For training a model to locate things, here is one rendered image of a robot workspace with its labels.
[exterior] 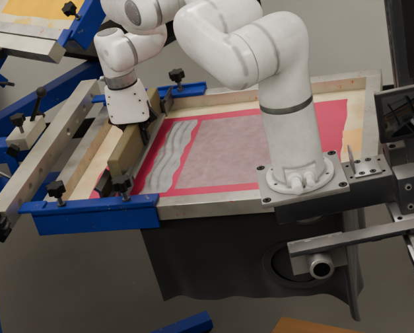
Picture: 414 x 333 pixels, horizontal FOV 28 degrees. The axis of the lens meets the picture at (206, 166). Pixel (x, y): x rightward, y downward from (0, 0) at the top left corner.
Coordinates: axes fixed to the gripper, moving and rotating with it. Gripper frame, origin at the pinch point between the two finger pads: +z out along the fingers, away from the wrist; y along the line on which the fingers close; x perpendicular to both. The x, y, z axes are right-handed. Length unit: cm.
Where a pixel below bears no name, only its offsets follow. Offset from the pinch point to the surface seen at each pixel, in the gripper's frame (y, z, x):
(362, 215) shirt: 51, 41, 18
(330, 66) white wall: 24, 77, 200
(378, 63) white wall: 48, 79, 200
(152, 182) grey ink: 6.1, 5.2, -14.2
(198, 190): 18.5, 6.0, -18.5
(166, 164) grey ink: 8.0, 5.2, -6.6
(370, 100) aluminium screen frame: 58, 3, 11
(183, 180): 13.8, 6.0, -13.6
